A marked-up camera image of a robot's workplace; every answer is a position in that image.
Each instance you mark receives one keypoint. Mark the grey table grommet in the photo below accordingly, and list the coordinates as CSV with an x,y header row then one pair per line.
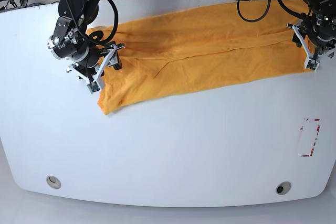
x,y
283,188
53,182

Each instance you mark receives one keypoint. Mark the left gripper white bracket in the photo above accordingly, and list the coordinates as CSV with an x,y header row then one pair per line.
x,y
316,35

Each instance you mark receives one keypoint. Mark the right grey table grommet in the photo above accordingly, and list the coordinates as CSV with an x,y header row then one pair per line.
x,y
283,188

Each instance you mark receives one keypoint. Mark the left grey table grommet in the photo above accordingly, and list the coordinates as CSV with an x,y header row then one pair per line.
x,y
53,182

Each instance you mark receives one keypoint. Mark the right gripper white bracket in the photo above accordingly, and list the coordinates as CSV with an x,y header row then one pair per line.
x,y
88,61

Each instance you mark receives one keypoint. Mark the red tape rectangle marking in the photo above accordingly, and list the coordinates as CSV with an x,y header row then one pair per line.
x,y
308,136

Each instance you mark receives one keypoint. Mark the yellow orange T-shirt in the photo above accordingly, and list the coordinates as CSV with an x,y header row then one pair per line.
x,y
198,49

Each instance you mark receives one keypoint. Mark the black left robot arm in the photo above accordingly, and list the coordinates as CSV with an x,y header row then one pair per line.
x,y
324,7

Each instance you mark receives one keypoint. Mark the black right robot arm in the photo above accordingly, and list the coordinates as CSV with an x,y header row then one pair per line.
x,y
83,13

